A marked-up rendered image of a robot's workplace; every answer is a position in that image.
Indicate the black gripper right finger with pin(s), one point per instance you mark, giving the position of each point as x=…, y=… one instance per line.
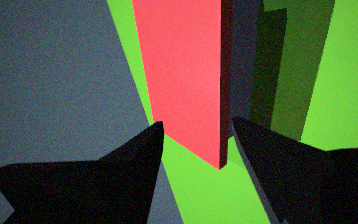
x=296, y=183

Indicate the pink rectangular panel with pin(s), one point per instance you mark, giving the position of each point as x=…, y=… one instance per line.
x=186, y=53

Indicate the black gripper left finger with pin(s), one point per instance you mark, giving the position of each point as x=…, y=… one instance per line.
x=119, y=186

